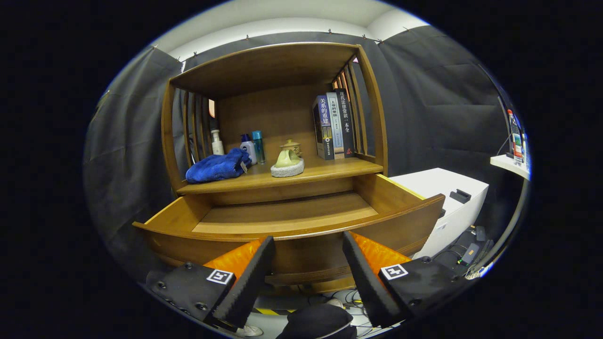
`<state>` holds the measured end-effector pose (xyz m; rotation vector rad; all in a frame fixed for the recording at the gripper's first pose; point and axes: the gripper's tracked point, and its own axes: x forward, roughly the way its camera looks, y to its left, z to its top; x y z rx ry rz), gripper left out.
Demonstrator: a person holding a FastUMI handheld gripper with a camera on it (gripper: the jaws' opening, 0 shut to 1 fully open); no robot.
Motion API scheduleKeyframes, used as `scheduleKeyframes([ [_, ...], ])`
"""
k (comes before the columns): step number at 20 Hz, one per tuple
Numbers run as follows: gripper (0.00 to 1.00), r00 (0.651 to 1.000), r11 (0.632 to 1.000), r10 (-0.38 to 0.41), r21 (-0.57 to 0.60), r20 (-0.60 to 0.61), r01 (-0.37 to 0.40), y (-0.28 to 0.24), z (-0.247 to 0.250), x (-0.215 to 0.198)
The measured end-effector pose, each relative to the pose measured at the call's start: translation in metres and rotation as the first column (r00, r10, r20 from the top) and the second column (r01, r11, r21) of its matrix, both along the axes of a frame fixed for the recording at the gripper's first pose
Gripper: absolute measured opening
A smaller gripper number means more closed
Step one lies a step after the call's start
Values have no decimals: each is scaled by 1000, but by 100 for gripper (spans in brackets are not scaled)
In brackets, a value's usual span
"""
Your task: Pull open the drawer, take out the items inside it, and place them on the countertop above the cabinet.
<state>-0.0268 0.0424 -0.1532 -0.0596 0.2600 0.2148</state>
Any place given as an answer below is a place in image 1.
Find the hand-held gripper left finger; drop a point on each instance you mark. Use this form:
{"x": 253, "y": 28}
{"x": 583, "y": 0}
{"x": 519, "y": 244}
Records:
{"x": 245, "y": 282}

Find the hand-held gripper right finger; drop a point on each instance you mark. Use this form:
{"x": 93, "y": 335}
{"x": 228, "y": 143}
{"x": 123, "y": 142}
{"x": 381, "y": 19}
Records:
{"x": 370, "y": 287}

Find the brown wooden drawer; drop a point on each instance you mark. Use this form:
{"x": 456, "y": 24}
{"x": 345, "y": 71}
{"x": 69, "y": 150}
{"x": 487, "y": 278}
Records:
{"x": 306, "y": 259}

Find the white drawer cabinet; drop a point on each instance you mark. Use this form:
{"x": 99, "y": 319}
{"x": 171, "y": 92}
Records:
{"x": 438, "y": 183}

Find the wooden countertop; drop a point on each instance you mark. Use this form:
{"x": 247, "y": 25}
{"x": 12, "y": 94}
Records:
{"x": 330, "y": 169}

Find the brown wooden cabinet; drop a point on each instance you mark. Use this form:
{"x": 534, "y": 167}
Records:
{"x": 264, "y": 117}

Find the person's dark clothed leg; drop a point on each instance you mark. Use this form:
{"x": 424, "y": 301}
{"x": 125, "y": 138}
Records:
{"x": 315, "y": 322}

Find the black computer tower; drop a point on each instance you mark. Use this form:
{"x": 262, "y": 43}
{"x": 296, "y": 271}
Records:
{"x": 468, "y": 254}

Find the blue folded towel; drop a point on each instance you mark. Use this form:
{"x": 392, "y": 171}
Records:
{"x": 214, "y": 168}

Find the small black holder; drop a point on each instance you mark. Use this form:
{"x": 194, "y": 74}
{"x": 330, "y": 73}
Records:
{"x": 460, "y": 197}

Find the white bottle with blue cap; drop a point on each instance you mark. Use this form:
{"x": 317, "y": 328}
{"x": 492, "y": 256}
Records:
{"x": 249, "y": 150}

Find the teal slim bottle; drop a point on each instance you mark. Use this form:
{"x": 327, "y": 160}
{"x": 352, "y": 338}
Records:
{"x": 258, "y": 148}

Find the white pump bottle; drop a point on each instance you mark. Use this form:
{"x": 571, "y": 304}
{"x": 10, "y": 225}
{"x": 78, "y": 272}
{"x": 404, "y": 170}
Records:
{"x": 217, "y": 147}

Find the beige lidded teacup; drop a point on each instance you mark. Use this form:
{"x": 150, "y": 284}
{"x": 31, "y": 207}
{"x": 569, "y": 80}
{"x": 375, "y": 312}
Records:
{"x": 293, "y": 147}

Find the black spine book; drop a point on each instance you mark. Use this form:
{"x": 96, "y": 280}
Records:
{"x": 346, "y": 122}

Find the grey spine book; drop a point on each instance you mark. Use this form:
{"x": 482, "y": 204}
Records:
{"x": 335, "y": 122}

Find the black backdrop cloth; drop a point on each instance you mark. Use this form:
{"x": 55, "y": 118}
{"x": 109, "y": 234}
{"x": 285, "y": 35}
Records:
{"x": 438, "y": 117}

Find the white side desk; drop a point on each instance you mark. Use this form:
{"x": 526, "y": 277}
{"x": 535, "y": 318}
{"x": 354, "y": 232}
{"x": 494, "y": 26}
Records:
{"x": 506, "y": 164}

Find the red label water bottle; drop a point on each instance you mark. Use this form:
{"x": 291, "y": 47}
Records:
{"x": 516, "y": 141}

